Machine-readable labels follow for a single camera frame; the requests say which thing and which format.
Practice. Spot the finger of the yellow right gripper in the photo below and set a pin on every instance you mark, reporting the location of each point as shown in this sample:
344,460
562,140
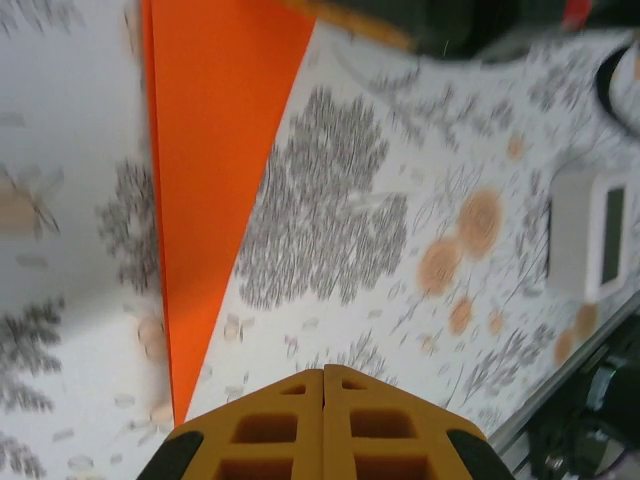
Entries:
360,17

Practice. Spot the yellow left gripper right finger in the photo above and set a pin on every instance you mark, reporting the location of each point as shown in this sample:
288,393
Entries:
340,440

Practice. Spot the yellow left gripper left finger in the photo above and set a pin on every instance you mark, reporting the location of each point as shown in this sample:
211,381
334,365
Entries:
307,435

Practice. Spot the orange square paper sheet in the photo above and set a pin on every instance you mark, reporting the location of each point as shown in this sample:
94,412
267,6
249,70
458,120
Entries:
210,175

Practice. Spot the floral patterned tablecloth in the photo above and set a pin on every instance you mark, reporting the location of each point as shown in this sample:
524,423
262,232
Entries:
350,200

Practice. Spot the white digital timer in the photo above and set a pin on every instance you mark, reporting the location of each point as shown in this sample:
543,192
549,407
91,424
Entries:
570,235

